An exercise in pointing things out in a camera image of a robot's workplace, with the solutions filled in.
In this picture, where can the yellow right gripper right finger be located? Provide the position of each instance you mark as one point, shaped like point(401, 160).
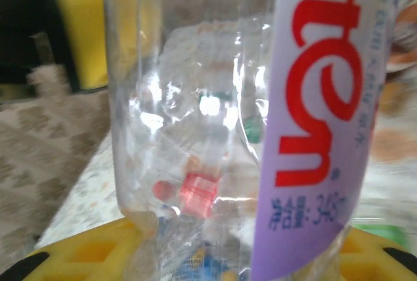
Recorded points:
point(374, 261)

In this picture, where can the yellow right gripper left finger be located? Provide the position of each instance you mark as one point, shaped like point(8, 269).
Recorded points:
point(91, 251)

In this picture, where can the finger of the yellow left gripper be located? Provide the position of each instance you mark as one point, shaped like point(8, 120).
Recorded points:
point(84, 33)

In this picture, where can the clear bottle purple label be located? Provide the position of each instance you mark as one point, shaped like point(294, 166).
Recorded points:
point(309, 98)

